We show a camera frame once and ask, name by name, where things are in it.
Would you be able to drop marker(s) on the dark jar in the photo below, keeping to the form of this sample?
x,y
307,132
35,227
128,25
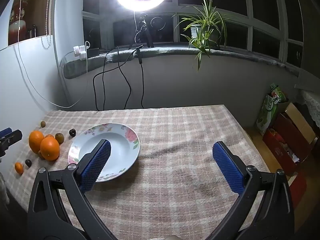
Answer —
x,y
33,32

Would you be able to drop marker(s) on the brown cardboard box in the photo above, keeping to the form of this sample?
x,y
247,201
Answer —
x,y
300,120

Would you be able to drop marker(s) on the floral white plate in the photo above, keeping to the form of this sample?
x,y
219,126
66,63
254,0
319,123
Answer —
x,y
120,145

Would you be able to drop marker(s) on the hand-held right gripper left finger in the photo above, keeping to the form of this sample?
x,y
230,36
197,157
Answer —
x,y
96,165

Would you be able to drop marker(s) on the spider plant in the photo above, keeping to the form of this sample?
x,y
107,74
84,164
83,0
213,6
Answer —
x,y
207,22

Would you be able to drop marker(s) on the small orange kumquat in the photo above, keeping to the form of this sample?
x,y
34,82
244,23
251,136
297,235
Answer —
x,y
19,168

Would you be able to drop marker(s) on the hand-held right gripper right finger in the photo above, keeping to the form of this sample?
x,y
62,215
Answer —
x,y
228,167

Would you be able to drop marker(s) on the small tangerine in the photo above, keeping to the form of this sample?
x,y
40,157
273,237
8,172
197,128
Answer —
x,y
49,136

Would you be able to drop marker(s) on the red box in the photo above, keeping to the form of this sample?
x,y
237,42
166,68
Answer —
x,y
277,150

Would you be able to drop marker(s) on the pale plant pot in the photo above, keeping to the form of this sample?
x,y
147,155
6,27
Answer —
x,y
196,31

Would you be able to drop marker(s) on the large orange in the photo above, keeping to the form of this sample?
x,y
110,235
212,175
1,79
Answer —
x,y
50,148
35,140

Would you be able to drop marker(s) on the green printed bag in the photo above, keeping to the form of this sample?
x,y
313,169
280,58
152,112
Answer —
x,y
268,110

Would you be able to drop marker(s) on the white lace cloth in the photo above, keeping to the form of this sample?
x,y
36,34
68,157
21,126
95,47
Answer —
x,y
312,107

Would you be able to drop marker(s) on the red white vase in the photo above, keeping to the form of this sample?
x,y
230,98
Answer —
x,y
17,30

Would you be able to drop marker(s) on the brown green kiwi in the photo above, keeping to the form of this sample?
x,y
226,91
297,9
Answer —
x,y
59,138

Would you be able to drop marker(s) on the dark plum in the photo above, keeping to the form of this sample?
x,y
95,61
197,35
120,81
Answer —
x,y
28,163
72,132

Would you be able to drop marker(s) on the small brown longan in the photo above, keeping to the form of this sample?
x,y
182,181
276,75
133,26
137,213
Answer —
x,y
43,124

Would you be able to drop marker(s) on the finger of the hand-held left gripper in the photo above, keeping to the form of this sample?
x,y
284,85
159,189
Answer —
x,y
11,137

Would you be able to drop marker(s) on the grey sill mat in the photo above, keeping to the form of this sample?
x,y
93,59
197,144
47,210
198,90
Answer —
x,y
175,47

